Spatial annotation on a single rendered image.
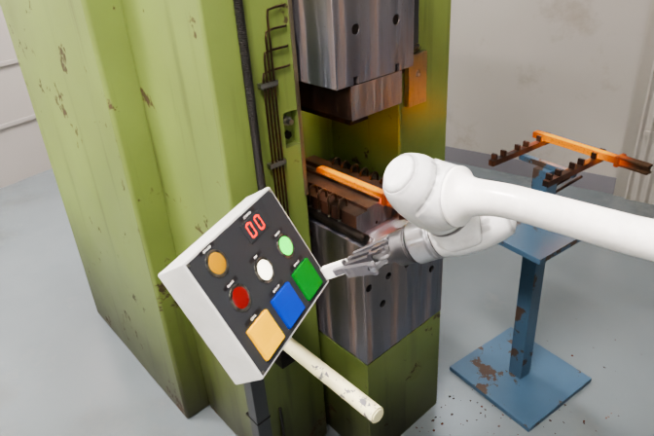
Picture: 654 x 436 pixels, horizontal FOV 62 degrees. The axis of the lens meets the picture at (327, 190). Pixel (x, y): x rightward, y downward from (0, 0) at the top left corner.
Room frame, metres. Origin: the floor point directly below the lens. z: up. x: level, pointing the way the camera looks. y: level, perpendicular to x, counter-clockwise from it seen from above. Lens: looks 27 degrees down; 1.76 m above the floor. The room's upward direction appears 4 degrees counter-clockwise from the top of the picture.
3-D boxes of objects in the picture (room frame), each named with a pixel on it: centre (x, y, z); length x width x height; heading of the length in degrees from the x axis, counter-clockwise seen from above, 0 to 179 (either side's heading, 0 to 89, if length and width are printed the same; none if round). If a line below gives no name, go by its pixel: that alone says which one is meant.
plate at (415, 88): (1.73, -0.31, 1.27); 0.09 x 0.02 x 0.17; 130
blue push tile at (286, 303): (0.95, 0.10, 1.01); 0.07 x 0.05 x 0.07; 155
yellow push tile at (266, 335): (0.86, 0.15, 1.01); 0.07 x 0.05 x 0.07; 155
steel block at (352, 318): (1.63, -0.06, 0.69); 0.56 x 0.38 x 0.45; 40
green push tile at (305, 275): (1.04, 0.06, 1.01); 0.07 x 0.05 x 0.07; 155
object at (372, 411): (1.14, 0.05, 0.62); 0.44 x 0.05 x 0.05; 40
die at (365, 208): (1.59, -0.02, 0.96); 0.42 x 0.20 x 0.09; 40
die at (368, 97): (1.59, -0.02, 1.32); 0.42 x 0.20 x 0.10; 40
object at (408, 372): (1.63, -0.06, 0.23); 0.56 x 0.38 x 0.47; 40
